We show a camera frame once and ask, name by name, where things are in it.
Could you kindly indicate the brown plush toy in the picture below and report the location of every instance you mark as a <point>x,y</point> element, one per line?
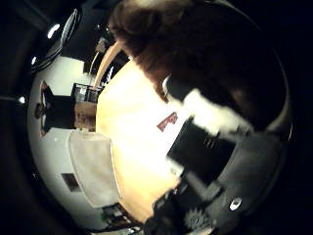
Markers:
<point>195,39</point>

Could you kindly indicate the brown cardboard box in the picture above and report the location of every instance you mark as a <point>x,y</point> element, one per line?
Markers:
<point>85,115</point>

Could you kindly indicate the person in dark clothes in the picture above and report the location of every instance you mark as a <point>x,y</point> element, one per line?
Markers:
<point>58,114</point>

